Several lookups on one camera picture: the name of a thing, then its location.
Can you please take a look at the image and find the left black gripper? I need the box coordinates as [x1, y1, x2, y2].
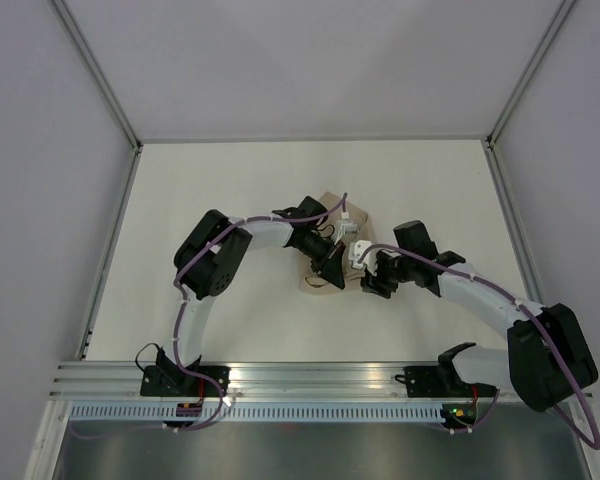
[294, 232, 346, 291]

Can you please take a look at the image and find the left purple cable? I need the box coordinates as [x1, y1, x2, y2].
[69, 192, 349, 441]

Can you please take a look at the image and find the aluminium cage frame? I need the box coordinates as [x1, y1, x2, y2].
[29, 0, 600, 480]

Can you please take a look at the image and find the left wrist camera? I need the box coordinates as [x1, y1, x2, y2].
[334, 212, 360, 245]

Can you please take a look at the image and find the beige cloth napkin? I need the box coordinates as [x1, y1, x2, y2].
[297, 200, 376, 296]

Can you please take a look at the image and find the white slotted cable duct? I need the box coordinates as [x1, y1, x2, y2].
[69, 401, 444, 424]

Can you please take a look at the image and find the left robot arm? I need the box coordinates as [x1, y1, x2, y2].
[155, 196, 348, 396]

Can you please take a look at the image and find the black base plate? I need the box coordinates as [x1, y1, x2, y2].
[140, 365, 230, 398]
[394, 365, 496, 399]

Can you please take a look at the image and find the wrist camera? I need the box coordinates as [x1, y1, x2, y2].
[334, 212, 360, 245]
[348, 240, 377, 275]

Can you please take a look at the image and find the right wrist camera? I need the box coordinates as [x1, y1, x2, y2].
[348, 240, 377, 275]

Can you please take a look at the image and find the purple cable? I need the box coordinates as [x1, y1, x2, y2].
[357, 243, 600, 449]
[69, 192, 349, 441]

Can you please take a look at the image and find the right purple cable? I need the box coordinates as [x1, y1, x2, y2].
[357, 243, 600, 449]

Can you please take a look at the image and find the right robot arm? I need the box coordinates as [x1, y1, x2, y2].
[349, 220, 599, 412]

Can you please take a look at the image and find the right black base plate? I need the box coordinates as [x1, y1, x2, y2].
[394, 365, 496, 399]

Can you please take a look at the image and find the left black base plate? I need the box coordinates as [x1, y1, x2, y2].
[140, 365, 230, 398]

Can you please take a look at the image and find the aluminium front rail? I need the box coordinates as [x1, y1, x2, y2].
[49, 360, 595, 402]

